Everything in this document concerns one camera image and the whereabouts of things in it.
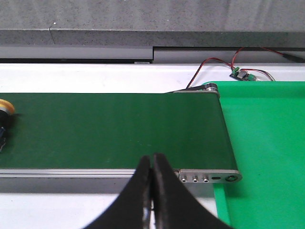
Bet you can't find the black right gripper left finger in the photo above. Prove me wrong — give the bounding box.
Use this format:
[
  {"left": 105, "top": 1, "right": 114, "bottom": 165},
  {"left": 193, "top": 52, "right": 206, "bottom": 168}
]
[{"left": 86, "top": 156, "right": 152, "bottom": 229}]

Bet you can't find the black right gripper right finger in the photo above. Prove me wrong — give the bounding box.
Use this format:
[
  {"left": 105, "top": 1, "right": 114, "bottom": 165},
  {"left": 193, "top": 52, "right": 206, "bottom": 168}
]
[{"left": 152, "top": 153, "right": 231, "bottom": 229}]

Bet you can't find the yellow push button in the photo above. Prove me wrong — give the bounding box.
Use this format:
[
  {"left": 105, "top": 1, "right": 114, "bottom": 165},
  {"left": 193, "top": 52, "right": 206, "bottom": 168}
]
[{"left": 0, "top": 99, "right": 15, "bottom": 151}]

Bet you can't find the green conveyor belt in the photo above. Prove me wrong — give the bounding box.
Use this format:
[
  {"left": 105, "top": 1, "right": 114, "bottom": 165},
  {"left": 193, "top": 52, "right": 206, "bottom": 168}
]
[{"left": 0, "top": 92, "right": 238, "bottom": 170}]

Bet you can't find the green plastic tray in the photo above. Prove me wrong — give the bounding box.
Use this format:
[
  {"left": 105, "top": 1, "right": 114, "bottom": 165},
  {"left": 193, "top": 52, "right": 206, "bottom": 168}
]
[{"left": 214, "top": 81, "right": 305, "bottom": 229}]

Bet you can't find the small green circuit board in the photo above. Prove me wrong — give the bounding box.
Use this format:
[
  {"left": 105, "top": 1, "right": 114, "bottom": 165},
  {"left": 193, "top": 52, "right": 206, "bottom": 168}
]
[{"left": 229, "top": 67, "right": 259, "bottom": 81}]

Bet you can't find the grey stone countertop ledge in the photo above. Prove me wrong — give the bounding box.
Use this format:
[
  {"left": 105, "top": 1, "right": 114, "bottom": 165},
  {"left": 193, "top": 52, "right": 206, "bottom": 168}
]
[{"left": 0, "top": 0, "right": 305, "bottom": 48}]

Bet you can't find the silver aluminium conveyor frame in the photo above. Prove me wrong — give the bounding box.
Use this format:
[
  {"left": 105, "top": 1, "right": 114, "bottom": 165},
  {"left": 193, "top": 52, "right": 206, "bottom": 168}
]
[{"left": 0, "top": 83, "right": 243, "bottom": 184}]

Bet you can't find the red and black wire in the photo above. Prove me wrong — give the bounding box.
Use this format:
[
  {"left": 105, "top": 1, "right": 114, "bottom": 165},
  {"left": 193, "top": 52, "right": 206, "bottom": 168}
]
[{"left": 186, "top": 47, "right": 305, "bottom": 89}]

